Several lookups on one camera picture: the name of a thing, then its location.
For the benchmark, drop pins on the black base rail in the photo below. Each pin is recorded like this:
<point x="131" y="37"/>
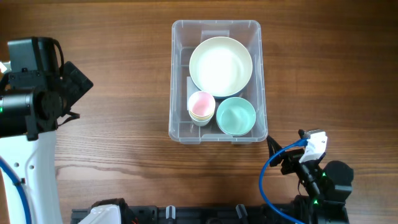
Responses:
<point x="203" y="215"/>

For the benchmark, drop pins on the pale green cup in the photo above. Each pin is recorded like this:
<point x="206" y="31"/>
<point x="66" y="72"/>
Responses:
<point x="200" y="122"/>

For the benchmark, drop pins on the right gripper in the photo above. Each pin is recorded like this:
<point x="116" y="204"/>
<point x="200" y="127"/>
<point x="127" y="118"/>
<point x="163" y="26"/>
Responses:
<point x="293" y="157"/>

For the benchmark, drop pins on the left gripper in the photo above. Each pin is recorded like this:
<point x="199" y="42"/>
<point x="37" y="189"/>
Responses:
<point x="76" y="81"/>

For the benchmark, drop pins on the white label in container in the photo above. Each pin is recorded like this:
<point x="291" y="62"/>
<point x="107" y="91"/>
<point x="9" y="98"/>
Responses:
<point x="191" y="87"/>

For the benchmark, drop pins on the cream large bowl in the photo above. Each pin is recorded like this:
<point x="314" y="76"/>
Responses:
<point x="221" y="66"/>

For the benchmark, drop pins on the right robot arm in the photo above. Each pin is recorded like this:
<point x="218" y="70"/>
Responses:
<point x="327" y="188"/>

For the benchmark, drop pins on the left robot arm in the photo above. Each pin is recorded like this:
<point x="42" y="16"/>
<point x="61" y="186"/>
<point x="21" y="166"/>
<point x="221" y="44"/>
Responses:
<point x="38" y="86"/>

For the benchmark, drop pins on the yellow cup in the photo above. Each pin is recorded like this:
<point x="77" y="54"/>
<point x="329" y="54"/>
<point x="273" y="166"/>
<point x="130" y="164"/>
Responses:
<point x="200" y="118"/>

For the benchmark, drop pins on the green small bowl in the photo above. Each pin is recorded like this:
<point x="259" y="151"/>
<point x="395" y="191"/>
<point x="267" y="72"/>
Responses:
<point x="235" y="116"/>

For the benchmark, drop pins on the clear plastic storage container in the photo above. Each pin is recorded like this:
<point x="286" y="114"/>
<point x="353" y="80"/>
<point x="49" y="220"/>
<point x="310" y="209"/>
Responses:
<point x="186" y="36"/>

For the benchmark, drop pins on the pink cup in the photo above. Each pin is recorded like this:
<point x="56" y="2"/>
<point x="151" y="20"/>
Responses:
<point x="201" y="103"/>

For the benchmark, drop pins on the dark blue bowl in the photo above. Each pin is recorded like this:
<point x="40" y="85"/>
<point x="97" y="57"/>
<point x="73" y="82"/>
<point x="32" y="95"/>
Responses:
<point x="237" y="94"/>

